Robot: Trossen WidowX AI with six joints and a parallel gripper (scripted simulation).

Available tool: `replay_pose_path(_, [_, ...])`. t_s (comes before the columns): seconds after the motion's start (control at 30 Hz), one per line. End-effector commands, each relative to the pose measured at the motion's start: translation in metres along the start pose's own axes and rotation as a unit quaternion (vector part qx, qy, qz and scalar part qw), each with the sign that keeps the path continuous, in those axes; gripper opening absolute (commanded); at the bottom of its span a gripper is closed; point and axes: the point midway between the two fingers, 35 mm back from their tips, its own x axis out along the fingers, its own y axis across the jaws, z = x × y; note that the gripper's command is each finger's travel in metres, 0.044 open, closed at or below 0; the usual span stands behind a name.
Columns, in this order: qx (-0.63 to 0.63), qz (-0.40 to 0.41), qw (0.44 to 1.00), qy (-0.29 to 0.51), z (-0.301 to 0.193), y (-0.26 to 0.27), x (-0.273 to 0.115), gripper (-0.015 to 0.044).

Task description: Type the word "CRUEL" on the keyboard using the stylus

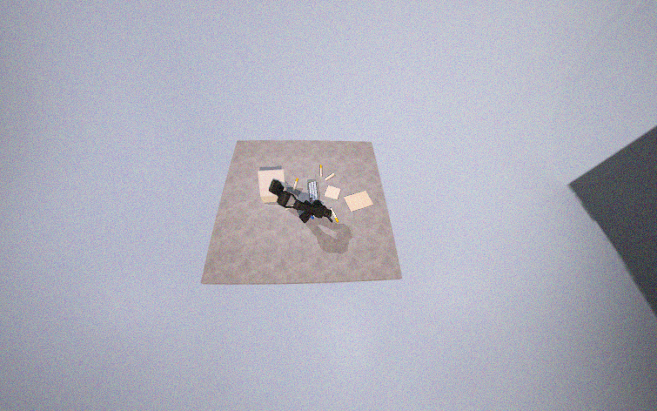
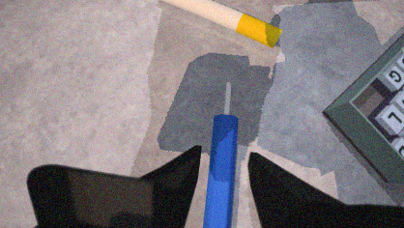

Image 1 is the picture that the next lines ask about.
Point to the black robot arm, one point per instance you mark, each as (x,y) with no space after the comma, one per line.
(283,196)

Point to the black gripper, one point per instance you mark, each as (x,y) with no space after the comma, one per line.
(306,215)

